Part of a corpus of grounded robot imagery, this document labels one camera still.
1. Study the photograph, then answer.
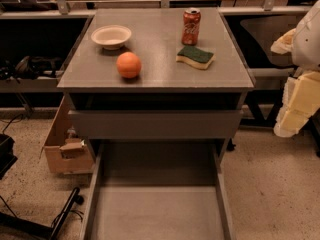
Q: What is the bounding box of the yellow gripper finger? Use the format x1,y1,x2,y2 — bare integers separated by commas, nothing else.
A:
270,28,296,54
274,71,320,138

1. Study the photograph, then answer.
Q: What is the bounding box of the orange fruit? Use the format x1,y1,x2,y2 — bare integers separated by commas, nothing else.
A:
116,52,142,79

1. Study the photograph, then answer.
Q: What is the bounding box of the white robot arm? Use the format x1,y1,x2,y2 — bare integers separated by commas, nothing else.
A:
271,1,320,138

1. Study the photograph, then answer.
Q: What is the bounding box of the grey drawer cabinet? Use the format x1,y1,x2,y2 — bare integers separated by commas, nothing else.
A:
58,8,254,157

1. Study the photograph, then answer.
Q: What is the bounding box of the closed top drawer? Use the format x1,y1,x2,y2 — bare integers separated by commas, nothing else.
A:
69,110,242,140

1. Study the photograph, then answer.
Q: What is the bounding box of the open middle drawer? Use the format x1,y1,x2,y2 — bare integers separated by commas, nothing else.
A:
80,141,237,240

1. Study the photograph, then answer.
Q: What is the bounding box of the green yellow sponge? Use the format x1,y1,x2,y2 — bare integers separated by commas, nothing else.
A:
176,46,214,70

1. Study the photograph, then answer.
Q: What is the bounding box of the red soda can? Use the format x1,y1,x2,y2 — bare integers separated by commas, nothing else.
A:
181,7,201,45

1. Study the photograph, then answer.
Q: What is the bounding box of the white paper bowl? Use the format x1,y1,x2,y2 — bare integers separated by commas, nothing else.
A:
91,25,132,50

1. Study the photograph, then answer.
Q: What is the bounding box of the cardboard box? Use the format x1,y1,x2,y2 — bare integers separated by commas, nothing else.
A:
43,99,95,174

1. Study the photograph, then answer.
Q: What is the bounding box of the black case at left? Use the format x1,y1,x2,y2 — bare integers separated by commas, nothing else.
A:
0,134,17,179

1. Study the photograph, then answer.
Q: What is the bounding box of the black stand with cables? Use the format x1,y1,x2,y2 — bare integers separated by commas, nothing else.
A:
0,187,84,240

